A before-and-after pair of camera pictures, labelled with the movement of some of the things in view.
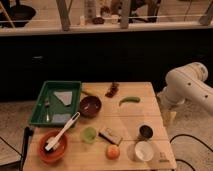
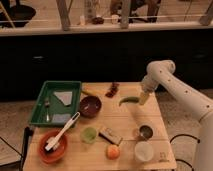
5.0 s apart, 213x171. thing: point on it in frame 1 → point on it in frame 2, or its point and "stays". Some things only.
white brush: [53, 141] stays
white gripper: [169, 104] → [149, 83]
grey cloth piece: [64, 96] stays
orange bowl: [55, 154] stays
